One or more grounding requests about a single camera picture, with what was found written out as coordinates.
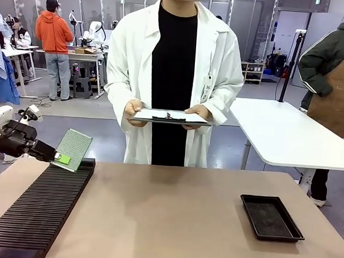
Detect white desk with thin legs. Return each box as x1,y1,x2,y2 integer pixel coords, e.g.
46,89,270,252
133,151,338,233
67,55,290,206
0,43,45,100

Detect black rectangular tray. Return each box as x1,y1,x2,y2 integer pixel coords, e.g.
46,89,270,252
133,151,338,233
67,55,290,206
237,193,308,244

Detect clipboard with white paper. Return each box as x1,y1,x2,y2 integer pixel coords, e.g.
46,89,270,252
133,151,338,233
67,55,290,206
130,107,213,128

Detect person's right forearm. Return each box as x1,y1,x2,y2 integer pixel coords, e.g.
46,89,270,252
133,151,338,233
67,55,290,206
101,77,143,127

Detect person's left forearm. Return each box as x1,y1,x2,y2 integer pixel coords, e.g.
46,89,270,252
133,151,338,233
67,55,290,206
203,78,244,130

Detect person in white lab coat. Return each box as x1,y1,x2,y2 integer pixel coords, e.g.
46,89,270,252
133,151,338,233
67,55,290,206
98,0,251,172

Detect black step stool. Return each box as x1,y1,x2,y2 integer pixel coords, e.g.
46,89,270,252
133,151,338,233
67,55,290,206
71,74,95,100

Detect person's right hand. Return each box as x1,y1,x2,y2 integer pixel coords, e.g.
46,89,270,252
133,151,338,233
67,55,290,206
123,98,147,127

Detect person wearing black headset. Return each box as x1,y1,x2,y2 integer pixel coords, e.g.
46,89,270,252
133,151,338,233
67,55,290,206
1,15,41,79

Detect white-legged background workbench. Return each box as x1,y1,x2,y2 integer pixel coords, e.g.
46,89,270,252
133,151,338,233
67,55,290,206
32,45,109,100

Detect black equipment bags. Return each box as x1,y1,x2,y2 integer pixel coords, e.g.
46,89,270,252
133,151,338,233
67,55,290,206
265,52,290,79

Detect green perforated PCB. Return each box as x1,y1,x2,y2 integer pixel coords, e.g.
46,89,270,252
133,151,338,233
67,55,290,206
50,127,95,175

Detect white hang tag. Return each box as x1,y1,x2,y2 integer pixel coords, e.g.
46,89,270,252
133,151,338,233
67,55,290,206
201,74,214,102

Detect black stand pole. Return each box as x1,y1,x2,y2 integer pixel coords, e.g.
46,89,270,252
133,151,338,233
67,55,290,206
278,28,307,104

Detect brown cardboard box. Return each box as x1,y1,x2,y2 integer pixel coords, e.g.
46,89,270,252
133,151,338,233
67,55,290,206
74,46,97,56

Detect background camera stand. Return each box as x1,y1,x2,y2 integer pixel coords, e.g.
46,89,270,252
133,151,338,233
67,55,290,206
66,8,81,48

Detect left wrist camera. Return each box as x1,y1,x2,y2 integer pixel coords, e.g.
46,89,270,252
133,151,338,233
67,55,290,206
17,104,45,124

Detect black slotted PCB rack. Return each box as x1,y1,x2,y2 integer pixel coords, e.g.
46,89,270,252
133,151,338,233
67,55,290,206
0,151,97,258

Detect wooden storage shelf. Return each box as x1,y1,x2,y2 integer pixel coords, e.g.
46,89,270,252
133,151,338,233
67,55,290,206
239,61,266,85

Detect large white table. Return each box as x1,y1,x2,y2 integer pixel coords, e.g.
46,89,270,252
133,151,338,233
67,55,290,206
223,97,344,191

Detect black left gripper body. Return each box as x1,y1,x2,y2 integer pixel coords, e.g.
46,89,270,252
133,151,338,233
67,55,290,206
0,119,39,160

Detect person in brown apron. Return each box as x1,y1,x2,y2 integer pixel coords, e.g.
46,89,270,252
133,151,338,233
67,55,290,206
287,0,344,210

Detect person's left hand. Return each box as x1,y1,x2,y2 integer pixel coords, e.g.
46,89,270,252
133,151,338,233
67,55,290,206
181,103,215,133

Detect person in orange hoodie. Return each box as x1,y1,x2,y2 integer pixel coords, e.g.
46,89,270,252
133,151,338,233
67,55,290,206
30,0,81,103

